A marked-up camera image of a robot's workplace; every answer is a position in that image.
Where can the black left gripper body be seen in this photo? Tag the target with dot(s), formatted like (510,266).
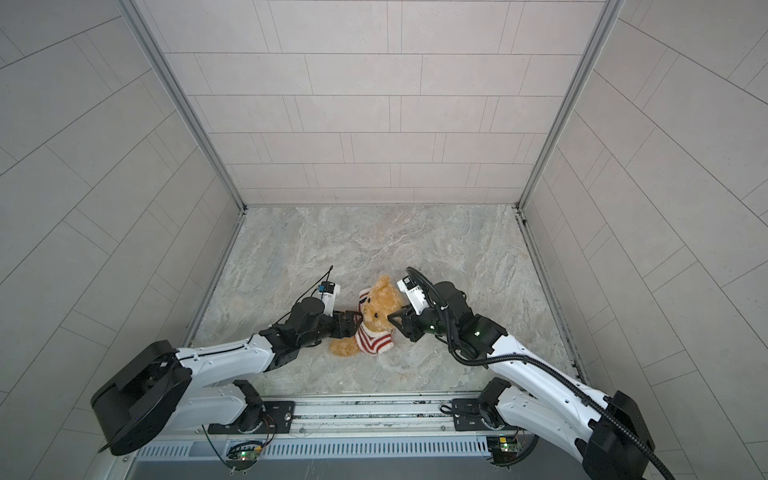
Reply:
(336,328)

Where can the left circuit board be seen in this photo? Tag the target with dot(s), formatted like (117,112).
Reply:
(244,455)

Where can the right circuit board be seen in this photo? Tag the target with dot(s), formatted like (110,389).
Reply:
(502,452)

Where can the aluminium corner post left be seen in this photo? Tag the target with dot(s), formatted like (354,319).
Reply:
(141,32)

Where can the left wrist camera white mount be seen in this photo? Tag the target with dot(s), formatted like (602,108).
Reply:
(328,291)

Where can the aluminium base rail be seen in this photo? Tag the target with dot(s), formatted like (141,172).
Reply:
(372,417)

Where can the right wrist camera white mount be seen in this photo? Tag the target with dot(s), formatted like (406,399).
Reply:
(416,296)

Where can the aluminium corner post right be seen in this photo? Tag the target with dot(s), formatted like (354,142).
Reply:
(605,22)

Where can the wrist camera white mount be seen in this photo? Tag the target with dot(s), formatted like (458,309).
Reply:
(416,296)
(328,291)

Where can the red white striped knit sweater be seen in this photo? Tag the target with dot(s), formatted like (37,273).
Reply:
(373,337)

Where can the aluminium corner post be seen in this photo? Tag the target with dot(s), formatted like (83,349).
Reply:
(605,22)
(141,32)

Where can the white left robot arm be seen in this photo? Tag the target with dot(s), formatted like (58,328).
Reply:
(167,389)

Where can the tan plush teddy bear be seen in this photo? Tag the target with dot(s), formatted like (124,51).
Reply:
(387,299)

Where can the circuit board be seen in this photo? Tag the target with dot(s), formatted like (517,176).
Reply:
(244,455)
(502,452)

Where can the white ventilation grille strip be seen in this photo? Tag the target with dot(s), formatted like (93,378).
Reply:
(325,448)

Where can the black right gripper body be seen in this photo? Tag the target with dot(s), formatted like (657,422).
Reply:
(419,326)

